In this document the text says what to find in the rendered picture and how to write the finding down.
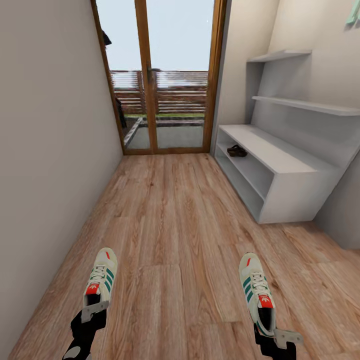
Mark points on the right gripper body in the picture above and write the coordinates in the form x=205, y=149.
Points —
x=269, y=348

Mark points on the door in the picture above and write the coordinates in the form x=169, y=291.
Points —
x=161, y=60

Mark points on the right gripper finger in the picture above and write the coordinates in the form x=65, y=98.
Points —
x=257, y=335

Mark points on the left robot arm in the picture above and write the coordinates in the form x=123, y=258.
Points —
x=84, y=326

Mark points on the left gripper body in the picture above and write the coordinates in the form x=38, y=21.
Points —
x=97, y=322

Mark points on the gym shoe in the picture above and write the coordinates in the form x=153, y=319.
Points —
x=100, y=284
x=260, y=305

